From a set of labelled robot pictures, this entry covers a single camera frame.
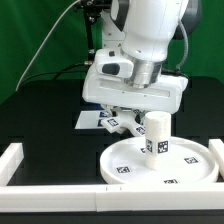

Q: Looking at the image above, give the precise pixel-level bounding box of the black cable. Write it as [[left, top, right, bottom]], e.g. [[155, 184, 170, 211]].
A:
[[16, 61, 93, 93]]

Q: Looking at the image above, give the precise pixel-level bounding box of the white marker sheet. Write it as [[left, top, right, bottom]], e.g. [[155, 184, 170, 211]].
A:
[[75, 110, 108, 130]]

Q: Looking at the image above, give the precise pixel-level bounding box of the white left fence bar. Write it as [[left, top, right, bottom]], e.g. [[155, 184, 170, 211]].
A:
[[0, 143, 24, 187]]

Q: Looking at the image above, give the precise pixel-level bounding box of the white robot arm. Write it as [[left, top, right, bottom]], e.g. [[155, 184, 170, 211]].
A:
[[82, 0, 202, 114]]

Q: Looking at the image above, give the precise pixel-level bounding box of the white right fence bar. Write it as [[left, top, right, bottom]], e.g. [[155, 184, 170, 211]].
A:
[[209, 139, 224, 179]]

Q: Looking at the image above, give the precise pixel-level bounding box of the white cable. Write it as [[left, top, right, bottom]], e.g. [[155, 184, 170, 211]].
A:
[[15, 0, 83, 92]]

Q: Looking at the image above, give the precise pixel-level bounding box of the white cross-shaped table base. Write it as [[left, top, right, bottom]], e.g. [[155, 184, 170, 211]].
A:
[[101, 107, 145, 137]]

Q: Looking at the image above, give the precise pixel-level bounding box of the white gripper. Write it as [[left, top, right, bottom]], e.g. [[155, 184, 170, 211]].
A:
[[82, 73, 188, 114]]

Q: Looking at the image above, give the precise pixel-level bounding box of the white round table top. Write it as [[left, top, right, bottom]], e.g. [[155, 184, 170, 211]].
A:
[[100, 137, 219, 185]]

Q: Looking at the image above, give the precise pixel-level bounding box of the white fence bar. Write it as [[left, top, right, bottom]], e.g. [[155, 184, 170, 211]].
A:
[[209, 139, 224, 179], [0, 143, 24, 187], [0, 183, 224, 212]]

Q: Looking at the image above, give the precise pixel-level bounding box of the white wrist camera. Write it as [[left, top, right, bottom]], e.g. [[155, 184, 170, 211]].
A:
[[94, 48, 134, 78]]

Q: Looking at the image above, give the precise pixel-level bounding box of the white front fence bar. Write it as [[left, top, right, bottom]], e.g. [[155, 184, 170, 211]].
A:
[[0, 183, 224, 212]]

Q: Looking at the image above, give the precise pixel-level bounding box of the black camera stand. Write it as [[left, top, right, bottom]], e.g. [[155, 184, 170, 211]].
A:
[[73, 0, 112, 62]]

